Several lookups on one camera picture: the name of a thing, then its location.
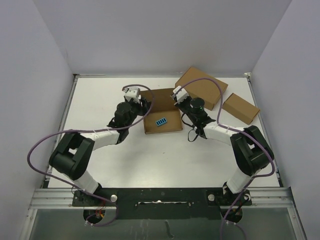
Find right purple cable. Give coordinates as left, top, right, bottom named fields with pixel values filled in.
left=174, top=77, right=276, bottom=240

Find small closed cardboard box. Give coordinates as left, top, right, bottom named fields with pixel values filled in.
left=222, top=93, right=260, bottom=125

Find aluminium table frame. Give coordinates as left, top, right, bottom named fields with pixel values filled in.
left=19, top=72, right=307, bottom=240

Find large closed cardboard box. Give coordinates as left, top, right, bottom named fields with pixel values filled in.
left=175, top=66, right=229, bottom=111

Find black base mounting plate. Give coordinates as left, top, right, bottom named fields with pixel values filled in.
left=72, top=187, right=252, bottom=223

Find purple cable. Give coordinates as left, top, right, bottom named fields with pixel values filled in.
left=26, top=84, right=155, bottom=228
left=174, top=77, right=276, bottom=240

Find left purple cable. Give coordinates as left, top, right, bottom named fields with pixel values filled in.
left=26, top=84, right=155, bottom=228

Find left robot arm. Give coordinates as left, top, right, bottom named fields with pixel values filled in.
left=49, top=96, right=153, bottom=206

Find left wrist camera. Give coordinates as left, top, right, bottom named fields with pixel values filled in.
left=122, top=86, right=141, bottom=104

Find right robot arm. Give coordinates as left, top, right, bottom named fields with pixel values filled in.
left=171, top=94, right=274, bottom=205

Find small blue block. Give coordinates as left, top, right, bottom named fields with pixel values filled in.
left=155, top=117, right=168, bottom=127

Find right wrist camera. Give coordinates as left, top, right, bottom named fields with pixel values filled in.
left=171, top=85, right=190, bottom=104

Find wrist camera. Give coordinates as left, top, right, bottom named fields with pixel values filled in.
left=171, top=85, right=190, bottom=104
left=122, top=86, right=141, bottom=104

